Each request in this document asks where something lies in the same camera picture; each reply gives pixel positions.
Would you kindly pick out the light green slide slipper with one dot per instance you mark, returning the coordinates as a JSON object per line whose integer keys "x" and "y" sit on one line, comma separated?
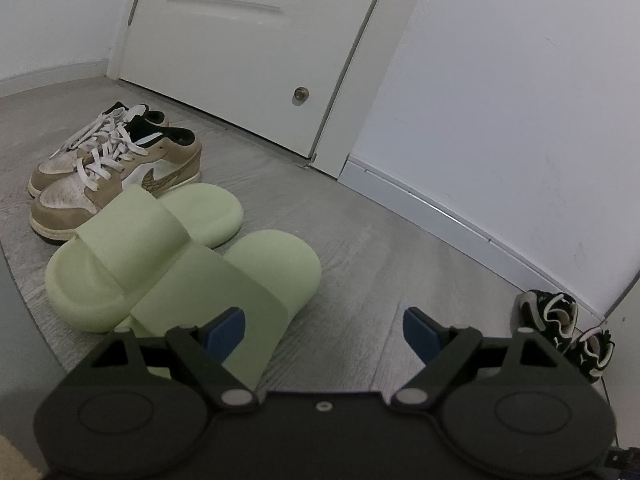
{"x": 135, "y": 225}
{"x": 270, "y": 270}

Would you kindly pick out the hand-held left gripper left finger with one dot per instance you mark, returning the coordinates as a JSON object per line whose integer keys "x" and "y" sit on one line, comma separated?
{"x": 227, "y": 331}

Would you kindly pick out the metal door hinge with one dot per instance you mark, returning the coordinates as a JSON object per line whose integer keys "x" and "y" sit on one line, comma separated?
{"x": 134, "y": 7}

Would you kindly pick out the white door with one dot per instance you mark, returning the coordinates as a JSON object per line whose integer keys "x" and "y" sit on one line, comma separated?
{"x": 240, "y": 60}

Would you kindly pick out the tan white sneaker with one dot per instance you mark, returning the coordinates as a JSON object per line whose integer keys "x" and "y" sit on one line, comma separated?
{"x": 65, "y": 207}
{"x": 60, "y": 162}

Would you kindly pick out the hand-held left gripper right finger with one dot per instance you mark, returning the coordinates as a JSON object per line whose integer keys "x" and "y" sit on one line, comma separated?
{"x": 422, "y": 334}

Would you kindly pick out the black sneaker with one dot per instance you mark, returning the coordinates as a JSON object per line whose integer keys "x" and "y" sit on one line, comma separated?
{"x": 545, "y": 315}
{"x": 592, "y": 355}

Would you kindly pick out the round metal door stop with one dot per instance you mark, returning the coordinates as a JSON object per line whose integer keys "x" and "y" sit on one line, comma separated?
{"x": 300, "y": 94}

